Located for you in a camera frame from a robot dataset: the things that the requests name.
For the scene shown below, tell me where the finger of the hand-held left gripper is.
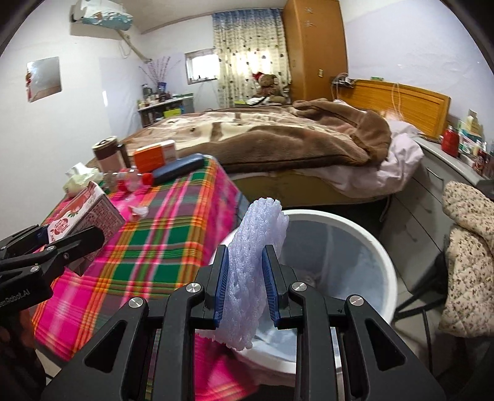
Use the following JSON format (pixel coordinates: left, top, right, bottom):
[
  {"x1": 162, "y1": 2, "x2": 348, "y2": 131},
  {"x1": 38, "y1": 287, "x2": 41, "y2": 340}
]
[
  {"x1": 0, "y1": 225, "x2": 50, "y2": 259},
  {"x1": 0, "y1": 227, "x2": 106, "y2": 279}
]

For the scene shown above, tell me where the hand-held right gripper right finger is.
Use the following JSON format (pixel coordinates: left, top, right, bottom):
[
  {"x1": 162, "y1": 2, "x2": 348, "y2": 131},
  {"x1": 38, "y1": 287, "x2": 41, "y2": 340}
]
[{"x1": 262, "y1": 245, "x2": 441, "y2": 401}]

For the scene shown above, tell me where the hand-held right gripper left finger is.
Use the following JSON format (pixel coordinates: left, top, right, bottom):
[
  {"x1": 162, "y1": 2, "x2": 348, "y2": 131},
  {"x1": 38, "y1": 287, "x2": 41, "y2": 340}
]
[{"x1": 40, "y1": 244, "x2": 231, "y2": 401}]

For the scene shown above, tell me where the red milk carton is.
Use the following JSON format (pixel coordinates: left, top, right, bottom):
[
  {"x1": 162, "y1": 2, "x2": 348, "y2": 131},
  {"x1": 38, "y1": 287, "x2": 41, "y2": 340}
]
[{"x1": 42, "y1": 181, "x2": 126, "y2": 276}]

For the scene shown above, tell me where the white foam net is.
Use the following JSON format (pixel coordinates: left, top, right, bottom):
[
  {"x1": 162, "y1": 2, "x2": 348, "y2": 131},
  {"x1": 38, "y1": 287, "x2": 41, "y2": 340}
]
[{"x1": 216, "y1": 196, "x2": 290, "y2": 351}]

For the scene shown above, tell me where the white waste bin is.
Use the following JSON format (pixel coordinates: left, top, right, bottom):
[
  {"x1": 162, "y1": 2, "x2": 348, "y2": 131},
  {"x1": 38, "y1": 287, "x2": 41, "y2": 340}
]
[{"x1": 195, "y1": 208, "x2": 398, "y2": 376}]

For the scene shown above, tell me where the clear red-capped plastic bottle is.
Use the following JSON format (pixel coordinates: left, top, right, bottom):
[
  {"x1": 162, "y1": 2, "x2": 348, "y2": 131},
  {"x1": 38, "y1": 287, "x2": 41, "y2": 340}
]
[{"x1": 116, "y1": 167, "x2": 155, "y2": 193}]

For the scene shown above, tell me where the crumpled white tissue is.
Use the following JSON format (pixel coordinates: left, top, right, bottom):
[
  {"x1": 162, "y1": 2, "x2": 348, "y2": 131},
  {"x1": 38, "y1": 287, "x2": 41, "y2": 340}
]
[{"x1": 63, "y1": 163, "x2": 104, "y2": 198}]

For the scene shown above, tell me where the brown thermos cup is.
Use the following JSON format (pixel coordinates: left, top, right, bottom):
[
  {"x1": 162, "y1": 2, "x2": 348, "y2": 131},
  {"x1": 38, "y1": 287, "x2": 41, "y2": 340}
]
[{"x1": 92, "y1": 136, "x2": 123, "y2": 174}]

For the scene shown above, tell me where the orange cardboard box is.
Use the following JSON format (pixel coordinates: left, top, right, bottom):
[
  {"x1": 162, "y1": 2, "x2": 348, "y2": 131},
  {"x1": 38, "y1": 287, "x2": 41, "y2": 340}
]
[{"x1": 133, "y1": 141, "x2": 176, "y2": 174}]

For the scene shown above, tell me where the blue glasses case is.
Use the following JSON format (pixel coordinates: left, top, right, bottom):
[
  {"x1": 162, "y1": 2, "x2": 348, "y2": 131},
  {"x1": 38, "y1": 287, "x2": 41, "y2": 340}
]
[{"x1": 152, "y1": 153, "x2": 205, "y2": 182}]

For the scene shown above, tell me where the brown patterned blanket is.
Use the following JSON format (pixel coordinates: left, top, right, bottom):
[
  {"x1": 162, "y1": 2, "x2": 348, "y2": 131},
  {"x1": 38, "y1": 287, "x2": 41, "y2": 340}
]
[{"x1": 87, "y1": 104, "x2": 371, "y2": 174}]

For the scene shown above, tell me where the white cluttered side table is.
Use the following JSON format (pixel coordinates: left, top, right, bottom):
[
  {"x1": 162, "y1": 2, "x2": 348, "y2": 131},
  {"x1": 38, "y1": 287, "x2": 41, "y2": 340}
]
[{"x1": 137, "y1": 94, "x2": 195, "y2": 128}]

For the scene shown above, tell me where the black chair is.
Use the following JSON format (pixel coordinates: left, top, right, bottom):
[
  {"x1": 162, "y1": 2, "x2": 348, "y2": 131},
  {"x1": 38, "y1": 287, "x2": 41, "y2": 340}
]
[{"x1": 394, "y1": 231, "x2": 452, "y2": 348}]

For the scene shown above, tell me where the grey drawer cabinet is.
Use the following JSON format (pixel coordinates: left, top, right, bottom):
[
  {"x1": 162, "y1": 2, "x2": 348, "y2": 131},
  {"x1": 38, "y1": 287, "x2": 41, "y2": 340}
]
[{"x1": 378, "y1": 137, "x2": 494, "y2": 301}]

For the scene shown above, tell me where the vase with purple branches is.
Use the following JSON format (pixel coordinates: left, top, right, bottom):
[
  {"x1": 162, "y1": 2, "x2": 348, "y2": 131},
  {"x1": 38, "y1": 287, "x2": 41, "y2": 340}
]
[{"x1": 139, "y1": 56, "x2": 182, "y2": 93}]

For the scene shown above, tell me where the pale pink bed sheet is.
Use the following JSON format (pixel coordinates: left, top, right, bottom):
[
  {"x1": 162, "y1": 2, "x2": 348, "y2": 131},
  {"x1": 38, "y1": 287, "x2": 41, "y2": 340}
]
[{"x1": 316, "y1": 119, "x2": 425, "y2": 193}]

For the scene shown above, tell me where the brown teddy bear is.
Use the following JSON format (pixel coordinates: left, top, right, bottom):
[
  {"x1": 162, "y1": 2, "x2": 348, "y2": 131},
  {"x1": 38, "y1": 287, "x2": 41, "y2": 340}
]
[{"x1": 251, "y1": 71, "x2": 288, "y2": 105}]

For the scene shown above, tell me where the floral quilted jacket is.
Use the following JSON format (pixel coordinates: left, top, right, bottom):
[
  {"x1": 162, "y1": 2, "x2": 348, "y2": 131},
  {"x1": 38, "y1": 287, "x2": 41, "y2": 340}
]
[{"x1": 438, "y1": 181, "x2": 494, "y2": 340}]

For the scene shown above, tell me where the small window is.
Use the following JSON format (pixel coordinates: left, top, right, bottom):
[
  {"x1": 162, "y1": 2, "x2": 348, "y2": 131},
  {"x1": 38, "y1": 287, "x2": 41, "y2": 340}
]
[{"x1": 184, "y1": 48, "x2": 219, "y2": 83}]

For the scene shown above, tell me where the power strip with chargers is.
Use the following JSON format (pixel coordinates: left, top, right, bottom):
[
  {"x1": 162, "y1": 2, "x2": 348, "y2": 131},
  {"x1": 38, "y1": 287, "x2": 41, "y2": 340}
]
[{"x1": 331, "y1": 73, "x2": 358, "y2": 91}]

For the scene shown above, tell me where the covered air conditioner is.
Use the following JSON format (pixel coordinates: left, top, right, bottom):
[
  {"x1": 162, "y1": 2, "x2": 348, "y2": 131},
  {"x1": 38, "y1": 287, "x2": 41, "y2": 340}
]
[{"x1": 69, "y1": 0, "x2": 134, "y2": 31}]

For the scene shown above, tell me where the patterned curtain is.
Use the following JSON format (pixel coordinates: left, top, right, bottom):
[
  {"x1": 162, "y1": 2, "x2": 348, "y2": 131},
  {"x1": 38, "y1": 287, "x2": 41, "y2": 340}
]
[{"x1": 212, "y1": 10, "x2": 292, "y2": 110}]

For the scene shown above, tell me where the wooden headboard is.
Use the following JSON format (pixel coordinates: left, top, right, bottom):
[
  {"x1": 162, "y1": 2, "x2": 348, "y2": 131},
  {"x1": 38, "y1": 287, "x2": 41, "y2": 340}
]
[{"x1": 341, "y1": 78, "x2": 451, "y2": 140}]

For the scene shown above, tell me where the red jar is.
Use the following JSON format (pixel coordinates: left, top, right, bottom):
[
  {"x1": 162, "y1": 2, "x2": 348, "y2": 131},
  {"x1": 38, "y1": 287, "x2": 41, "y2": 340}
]
[{"x1": 441, "y1": 125, "x2": 460, "y2": 158}]

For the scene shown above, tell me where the wooden wardrobe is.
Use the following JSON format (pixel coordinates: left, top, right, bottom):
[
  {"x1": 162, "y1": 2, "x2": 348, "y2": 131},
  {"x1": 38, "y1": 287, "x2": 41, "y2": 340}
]
[{"x1": 282, "y1": 0, "x2": 348, "y2": 103}]

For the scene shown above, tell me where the red cartoon box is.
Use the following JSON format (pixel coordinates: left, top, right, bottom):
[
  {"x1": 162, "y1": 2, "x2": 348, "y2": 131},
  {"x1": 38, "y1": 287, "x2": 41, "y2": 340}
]
[{"x1": 473, "y1": 148, "x2": 494, "y2": 178}]

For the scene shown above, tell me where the stack of medicine boxes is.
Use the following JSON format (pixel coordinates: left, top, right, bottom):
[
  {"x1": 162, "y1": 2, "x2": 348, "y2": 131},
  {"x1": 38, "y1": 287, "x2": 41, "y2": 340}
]
[{"x1": 457, "y1": 110, "x2": 487, "y2": 157}]

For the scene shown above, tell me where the wooden bed frame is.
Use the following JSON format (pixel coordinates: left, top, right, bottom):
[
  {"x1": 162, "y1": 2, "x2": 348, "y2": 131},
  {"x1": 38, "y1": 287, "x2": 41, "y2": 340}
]
[{"x1": 232, "y1": 172, "x2": 390, "y2": 211}]

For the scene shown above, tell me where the wall mirror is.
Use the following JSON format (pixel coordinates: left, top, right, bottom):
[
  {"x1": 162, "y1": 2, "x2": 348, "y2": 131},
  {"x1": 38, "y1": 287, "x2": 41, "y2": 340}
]
[{"x1": 26, "y1": 56, "x2": 63, "y2": 103}]

